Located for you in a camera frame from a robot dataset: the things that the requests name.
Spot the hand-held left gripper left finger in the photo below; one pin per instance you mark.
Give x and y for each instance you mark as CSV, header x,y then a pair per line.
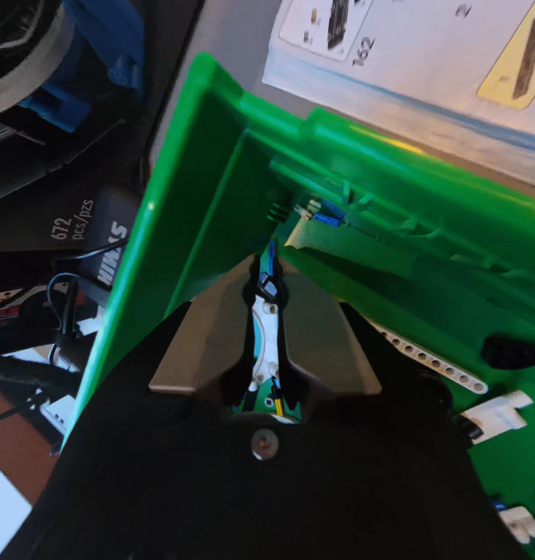
x,y
201,341

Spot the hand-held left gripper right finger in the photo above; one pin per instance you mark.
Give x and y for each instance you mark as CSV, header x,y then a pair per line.
x,y
328,345

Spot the small black connector piece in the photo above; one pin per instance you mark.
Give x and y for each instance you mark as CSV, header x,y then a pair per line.
x,y
267,286

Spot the blue axle pin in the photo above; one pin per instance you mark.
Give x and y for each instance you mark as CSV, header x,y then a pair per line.
x,y
272,258

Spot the green plastic bin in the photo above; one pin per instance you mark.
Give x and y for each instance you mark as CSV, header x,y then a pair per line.
x,y
206,153

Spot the yellow axle piece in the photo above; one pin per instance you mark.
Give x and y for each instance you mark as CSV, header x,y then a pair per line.
x,y
278,404

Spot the long white holed beam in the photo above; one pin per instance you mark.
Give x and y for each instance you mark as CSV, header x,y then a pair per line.
x,y
429,361

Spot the scattered small brick pieces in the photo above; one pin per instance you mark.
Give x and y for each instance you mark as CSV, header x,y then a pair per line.
x,y
326,217

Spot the white curved fender piece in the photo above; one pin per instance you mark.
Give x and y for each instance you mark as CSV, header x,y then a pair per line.
x,y
494,415

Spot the black wedge piece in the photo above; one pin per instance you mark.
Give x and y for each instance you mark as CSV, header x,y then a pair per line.
x,y
512,352

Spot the black car set box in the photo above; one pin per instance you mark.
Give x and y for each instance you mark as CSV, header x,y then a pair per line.
x,y
31,210

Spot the open instruction booklet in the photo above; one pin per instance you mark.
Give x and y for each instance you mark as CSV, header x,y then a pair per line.
x,y
403,52

